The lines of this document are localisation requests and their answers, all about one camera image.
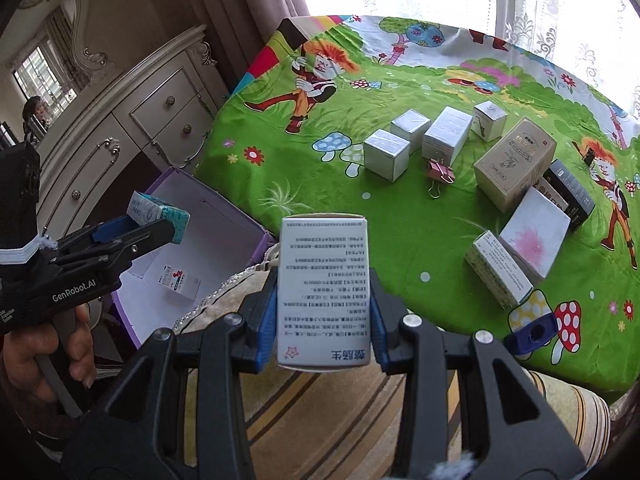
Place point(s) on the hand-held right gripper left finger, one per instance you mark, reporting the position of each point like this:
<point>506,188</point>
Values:
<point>267,320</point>

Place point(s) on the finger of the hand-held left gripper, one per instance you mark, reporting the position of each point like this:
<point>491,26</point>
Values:
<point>140,245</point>
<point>112,230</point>

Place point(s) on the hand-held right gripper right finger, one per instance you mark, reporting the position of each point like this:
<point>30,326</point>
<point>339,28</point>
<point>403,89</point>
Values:
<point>382,330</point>

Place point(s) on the teal and white small box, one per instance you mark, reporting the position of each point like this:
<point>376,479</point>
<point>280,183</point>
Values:
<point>165,217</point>

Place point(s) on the white box with black text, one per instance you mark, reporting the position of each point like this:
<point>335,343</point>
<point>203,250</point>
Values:
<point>322,290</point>

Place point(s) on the purple cardboard box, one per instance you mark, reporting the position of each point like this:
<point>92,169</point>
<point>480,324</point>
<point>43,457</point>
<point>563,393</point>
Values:
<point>220,230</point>

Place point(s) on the person's left forearm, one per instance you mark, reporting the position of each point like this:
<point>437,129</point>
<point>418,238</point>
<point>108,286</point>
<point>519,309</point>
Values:
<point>35,430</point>

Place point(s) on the person's left hand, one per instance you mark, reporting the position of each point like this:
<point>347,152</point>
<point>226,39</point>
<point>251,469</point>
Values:
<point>75,345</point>

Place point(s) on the small white box red print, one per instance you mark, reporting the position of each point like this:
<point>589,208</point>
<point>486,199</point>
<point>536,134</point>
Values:
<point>177,282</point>

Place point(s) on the striped beige sofa cover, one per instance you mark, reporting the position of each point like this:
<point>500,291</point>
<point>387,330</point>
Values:
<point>325,420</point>

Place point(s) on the cream carved dresser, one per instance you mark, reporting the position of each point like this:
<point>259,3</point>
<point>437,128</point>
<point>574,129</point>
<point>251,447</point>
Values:
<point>150,110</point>

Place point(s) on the long white and green box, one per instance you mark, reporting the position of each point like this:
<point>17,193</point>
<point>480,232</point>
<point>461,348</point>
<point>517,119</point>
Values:
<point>500,270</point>

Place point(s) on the green cartoon printed tablecloth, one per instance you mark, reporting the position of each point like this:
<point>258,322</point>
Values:
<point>310,185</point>

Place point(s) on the blue pencil sharpener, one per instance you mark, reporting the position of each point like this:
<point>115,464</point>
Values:
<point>530,335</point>

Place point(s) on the pink binder clip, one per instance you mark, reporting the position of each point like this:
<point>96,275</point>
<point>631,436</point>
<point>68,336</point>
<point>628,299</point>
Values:
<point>441,172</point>

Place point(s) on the ornate framed mirror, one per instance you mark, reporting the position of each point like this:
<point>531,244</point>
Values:
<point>45,75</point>

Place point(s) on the white cube box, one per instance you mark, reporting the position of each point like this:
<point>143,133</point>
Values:
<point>385,157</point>
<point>412,125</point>

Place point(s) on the white box pink flower print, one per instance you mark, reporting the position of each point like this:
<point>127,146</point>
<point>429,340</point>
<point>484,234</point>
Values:
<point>535,232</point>

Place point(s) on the tall white box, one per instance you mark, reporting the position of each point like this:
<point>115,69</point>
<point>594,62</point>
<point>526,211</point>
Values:
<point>445,135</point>

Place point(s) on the brown kraft box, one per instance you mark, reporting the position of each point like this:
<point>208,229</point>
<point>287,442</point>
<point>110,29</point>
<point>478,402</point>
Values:
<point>515,165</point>

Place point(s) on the small white box with drawing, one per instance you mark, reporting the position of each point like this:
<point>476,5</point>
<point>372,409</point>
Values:
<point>490,120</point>

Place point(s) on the brown curtain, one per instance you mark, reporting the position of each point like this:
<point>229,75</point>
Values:
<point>240,10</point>

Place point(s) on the white lace curtain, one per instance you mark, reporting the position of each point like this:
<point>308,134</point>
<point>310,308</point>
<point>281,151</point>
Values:
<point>525,10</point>

